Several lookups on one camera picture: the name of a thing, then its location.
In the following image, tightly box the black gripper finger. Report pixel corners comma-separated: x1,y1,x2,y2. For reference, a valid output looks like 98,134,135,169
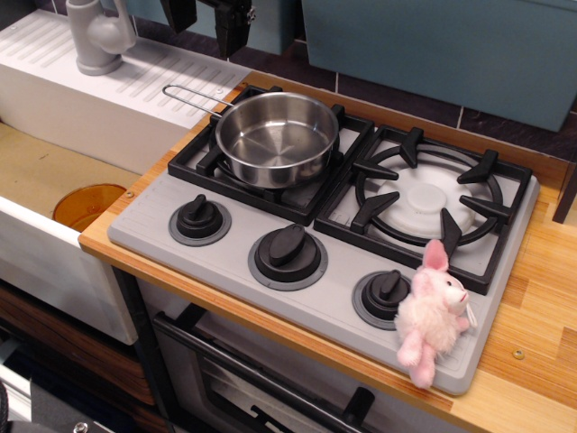
215,0,256,58
160,0,197,32

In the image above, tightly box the stainless steel pan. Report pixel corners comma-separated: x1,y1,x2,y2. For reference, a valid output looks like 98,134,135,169
162,84,340,190

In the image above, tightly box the teal left cabinet box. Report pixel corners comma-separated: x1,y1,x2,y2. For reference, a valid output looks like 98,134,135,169
126,0,300,54

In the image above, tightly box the teal cabinet box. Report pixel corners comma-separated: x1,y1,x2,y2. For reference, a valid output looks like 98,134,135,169
302,1,576,132
126,0,300,54

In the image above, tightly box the grey toy faucet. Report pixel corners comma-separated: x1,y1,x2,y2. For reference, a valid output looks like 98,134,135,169
66,0,136,77

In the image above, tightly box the white toy sink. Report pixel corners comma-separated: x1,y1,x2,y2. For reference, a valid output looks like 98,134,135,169
1,10,248,345

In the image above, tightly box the black left burner grate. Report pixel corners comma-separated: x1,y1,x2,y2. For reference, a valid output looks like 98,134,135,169
169,86,374,226

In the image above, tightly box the black burner grate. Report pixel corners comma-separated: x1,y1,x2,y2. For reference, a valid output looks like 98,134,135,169
314,126,532,295
169,86,374,226

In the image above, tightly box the black left stove knob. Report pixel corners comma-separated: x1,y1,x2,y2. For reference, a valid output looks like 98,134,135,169
169,194,232,247

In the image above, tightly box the black stove knob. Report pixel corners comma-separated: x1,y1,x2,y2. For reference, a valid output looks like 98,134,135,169
248,224,328,291
352,270,410,331
169,194,232,247

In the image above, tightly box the orange plastic drain plate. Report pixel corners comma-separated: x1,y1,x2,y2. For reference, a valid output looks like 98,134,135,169
52,183,126,232

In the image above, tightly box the black right burner grate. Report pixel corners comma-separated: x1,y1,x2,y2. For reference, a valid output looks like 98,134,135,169
314,126,532,295

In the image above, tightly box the black middle stove knob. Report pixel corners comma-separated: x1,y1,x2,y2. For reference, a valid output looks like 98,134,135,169
248,224,328,291

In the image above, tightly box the white burner disc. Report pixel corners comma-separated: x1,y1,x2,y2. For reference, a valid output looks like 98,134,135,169
365,163,475,238

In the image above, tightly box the grey toy stove top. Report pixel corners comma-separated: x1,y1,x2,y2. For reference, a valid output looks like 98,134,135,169
108,174,539,395

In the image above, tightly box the teal right cabinet box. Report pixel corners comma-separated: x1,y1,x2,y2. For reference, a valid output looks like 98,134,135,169
302,1,576,132

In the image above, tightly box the black right stove knob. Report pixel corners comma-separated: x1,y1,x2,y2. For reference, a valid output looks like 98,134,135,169
352,270,410,331

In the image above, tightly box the pink plush bunny toy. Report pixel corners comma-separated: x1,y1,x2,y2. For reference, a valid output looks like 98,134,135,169
394,239,477,389

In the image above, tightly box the toy oven door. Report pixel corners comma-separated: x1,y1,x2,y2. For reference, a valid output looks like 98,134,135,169
138,281,459,432

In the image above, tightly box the wooden counter top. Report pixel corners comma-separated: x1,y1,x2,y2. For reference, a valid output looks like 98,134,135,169
79,72,576,432

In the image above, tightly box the black oven door handle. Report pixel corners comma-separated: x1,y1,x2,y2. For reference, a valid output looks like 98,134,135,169
152,304,374,432

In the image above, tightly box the dark wooden post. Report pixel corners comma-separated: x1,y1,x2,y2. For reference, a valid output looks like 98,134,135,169
553,162,576,224

